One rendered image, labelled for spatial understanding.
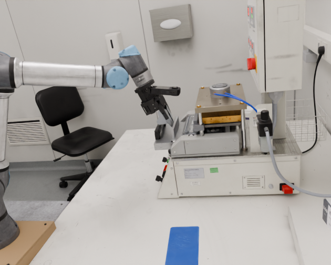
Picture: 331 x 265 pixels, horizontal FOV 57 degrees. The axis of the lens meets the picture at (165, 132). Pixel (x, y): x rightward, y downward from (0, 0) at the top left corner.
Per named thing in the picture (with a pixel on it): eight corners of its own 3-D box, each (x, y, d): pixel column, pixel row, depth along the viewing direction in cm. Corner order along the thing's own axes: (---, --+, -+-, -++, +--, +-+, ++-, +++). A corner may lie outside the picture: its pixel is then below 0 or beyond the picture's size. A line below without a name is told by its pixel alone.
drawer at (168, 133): (229, 125, 135) (228, 109, 132) (230, 148, 115) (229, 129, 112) (164, 130, 141) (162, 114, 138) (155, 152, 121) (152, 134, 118)
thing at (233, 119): (241, 106, 130) (240, 84, 126) (246, 126, 110) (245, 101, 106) (201, 110, 133) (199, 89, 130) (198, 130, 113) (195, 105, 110)
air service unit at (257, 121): (267, 140, 107) (267, 100, 102) (274, 160, 94) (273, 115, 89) (252, 141, 109) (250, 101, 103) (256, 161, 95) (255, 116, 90)
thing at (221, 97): (257, 102, 131) (257, 72, 126) (268, 131, 103) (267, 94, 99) (201, 107, 136) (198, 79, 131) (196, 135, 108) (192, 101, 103)
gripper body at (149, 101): (151, 111, 131) (137, 86, 127) (168, 102, 128) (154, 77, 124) (147, 117, 124) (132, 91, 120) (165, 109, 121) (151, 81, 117)
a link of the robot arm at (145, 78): (150, 67, 123) (145, 71, 116) (155, 77, 124) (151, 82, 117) (134, 75, 125) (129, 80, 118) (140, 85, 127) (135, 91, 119)
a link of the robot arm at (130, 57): (114, 54, 121) (133, 44, 122) (128, 79, 124) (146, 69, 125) (116, 53, 113) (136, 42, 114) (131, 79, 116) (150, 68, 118)
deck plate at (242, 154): (283, 118, 136) (283, 116, 136) (302, 155, 105) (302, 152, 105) (181, 125, 146) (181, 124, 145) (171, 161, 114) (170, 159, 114)
